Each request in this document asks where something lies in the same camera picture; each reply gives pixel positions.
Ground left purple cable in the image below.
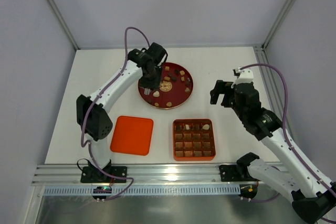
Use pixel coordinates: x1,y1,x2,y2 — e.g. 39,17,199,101
80,26,152,201

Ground metal tweezers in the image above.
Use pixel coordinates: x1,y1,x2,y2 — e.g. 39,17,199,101
144,88,151,95

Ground white heart chocolate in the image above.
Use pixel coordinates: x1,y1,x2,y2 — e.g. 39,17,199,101
153,91,160,97

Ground slotted cable duct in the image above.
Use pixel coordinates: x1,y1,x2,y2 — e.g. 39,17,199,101
43,184,240,196

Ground orange chocolate box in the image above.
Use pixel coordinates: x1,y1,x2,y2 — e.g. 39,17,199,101
173,119,216,162

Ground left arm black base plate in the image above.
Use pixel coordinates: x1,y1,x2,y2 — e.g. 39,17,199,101
80,165,128,184

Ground white oval chocolate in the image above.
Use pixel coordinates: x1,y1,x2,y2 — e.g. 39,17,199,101
202,124,210,130

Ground orange box lid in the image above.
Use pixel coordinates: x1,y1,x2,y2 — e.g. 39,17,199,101
110,115,154,156

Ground aluminium front rail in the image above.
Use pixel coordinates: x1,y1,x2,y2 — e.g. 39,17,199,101
31,163,289,187

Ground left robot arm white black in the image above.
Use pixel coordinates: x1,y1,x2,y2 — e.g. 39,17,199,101
76,42,168,183

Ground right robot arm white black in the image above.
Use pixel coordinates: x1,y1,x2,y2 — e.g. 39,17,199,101
210,80,335,223

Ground round dark red tray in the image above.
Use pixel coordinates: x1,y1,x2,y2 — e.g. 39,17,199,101
138,62,194,109

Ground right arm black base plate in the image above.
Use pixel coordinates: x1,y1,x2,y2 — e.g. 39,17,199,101
219,164,257,182

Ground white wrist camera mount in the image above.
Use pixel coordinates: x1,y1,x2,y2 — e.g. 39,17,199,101
231,68,254,88

